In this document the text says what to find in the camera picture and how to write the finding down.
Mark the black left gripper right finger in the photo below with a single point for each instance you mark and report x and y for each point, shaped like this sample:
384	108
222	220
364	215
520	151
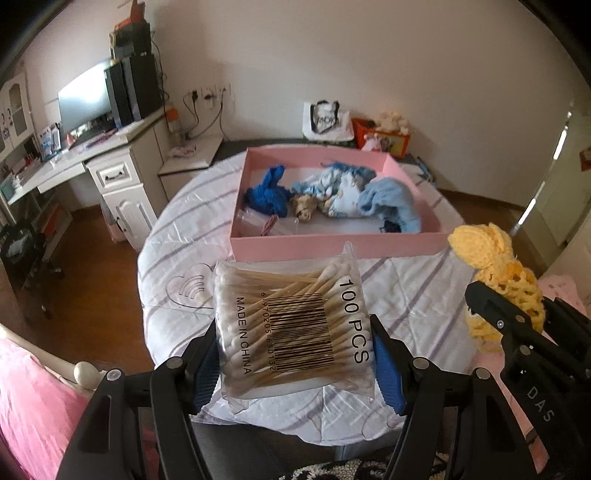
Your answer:
409	386

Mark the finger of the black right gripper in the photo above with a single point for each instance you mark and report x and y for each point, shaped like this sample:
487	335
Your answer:
503	318
564	319

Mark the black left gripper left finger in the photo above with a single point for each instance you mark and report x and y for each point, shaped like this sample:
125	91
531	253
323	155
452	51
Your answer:
179	388

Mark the yellow crochet fish toy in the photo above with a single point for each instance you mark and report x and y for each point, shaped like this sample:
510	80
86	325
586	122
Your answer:
488	250

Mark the cotton swab bag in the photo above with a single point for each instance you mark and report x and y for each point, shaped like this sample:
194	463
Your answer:
287	327

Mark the light blue plush cloth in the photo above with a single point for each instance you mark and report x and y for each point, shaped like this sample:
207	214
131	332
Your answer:
390	199

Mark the blue knitted cloth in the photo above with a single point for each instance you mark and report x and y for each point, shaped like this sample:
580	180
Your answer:
269	197

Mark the cartoon print baby garment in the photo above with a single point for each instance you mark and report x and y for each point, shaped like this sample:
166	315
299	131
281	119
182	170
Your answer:
337	188

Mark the pink bedding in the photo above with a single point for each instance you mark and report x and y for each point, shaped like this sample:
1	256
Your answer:
39	413

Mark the black scrunchie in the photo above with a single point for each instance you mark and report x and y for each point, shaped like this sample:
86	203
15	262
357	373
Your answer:
391	227

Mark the black chair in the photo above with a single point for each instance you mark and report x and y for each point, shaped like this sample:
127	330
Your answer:
23	250

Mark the pink shallow box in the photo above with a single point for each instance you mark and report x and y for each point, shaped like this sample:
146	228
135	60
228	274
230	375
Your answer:
322	236

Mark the small beige plush toy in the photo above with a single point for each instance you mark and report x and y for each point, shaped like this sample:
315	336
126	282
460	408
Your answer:
304	206

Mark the low tv bench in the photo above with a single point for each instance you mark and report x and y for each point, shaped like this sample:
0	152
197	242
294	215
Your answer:
184	163

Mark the white desk with drawers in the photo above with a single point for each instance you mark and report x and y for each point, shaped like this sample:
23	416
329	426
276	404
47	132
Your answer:
124	168

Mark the orange toy storage box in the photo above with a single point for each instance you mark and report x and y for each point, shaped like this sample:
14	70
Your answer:
394	144

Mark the pink plush toy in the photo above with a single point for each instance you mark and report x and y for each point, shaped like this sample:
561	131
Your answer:
372	143

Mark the white plush bear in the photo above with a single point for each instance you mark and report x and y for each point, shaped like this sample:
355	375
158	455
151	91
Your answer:
393	122

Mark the white tote bag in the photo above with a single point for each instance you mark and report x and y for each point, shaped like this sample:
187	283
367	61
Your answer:
327	122

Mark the computer monitor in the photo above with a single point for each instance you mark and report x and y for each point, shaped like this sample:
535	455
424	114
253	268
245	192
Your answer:
84	99

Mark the black computer tower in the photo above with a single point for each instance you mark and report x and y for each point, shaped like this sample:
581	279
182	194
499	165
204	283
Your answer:
132	88

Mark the white glass door cabinet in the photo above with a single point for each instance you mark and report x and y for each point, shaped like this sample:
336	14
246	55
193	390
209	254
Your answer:
16	119

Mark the black box on tower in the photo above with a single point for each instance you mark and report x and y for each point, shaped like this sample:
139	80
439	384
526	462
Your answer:
131	36

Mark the small clear bag with cord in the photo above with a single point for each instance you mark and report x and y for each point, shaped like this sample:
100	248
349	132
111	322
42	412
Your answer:
254	224

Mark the wall power outlets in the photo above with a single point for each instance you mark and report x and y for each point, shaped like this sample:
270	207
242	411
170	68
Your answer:
213	93

